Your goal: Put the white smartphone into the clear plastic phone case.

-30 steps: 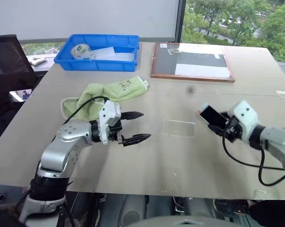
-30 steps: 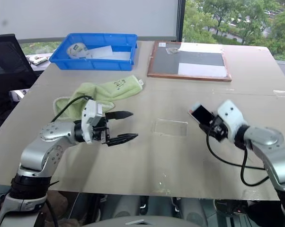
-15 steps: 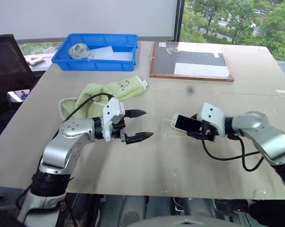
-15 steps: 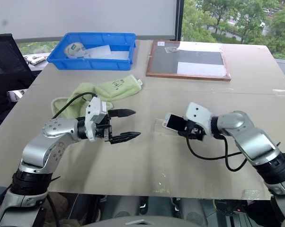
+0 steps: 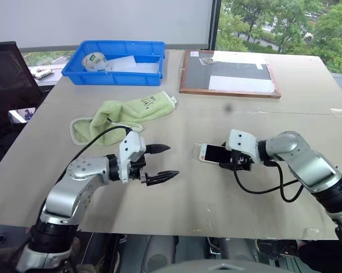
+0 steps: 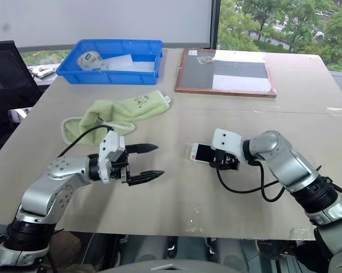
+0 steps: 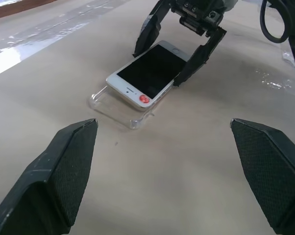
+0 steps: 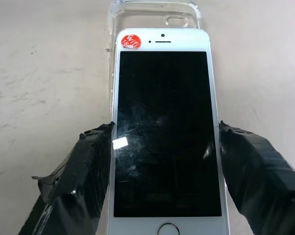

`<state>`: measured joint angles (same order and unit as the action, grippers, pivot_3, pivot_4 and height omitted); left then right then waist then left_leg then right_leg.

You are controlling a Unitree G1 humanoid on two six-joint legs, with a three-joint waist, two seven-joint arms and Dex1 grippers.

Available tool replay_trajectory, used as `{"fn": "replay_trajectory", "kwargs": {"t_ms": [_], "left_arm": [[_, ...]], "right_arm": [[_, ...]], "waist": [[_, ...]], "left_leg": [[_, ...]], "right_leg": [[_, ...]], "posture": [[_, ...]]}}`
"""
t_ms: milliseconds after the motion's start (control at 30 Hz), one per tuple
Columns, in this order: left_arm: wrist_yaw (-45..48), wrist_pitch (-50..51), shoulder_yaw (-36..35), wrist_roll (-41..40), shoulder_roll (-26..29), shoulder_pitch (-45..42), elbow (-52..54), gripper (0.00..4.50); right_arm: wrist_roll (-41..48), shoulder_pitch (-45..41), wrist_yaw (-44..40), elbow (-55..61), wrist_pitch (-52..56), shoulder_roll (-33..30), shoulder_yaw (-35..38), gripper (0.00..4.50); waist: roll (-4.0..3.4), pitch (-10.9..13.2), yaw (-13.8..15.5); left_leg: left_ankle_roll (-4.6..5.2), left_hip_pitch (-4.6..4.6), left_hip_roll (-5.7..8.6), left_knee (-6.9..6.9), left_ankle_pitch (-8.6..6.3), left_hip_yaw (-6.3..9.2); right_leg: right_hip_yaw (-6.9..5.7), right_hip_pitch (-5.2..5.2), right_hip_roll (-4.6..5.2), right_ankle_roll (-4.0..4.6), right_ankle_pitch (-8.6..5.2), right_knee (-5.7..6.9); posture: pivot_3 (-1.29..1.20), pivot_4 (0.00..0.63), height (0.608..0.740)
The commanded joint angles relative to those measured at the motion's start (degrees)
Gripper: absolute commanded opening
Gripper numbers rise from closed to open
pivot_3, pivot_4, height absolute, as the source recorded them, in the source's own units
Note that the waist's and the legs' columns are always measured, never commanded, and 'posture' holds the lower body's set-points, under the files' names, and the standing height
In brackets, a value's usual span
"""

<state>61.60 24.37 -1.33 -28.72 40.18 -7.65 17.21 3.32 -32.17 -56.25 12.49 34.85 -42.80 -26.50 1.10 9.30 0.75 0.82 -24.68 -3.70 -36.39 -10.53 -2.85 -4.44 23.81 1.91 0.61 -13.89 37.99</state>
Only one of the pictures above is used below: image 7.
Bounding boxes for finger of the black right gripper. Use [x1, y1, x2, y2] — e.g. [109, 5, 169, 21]
[132, 0, 176, 59]
[172, 26, 228, 88]

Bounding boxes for white smartphone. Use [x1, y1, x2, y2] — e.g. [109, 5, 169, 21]
[106, 40, 190, 109]

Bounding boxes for brown wooden edge strip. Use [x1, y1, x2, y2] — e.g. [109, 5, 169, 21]
[0, 0, 38, 22]

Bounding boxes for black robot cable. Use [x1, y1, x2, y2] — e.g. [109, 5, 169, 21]
[259, 0, 294, 44]

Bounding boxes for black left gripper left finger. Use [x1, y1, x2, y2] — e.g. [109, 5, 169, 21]
[0, 118, 99, 235]

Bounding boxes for clear plastic phone case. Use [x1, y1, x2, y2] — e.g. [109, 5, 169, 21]
[87, 84, 156, 130]

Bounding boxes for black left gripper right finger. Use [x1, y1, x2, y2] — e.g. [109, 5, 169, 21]
[229, 118, 295, 235]

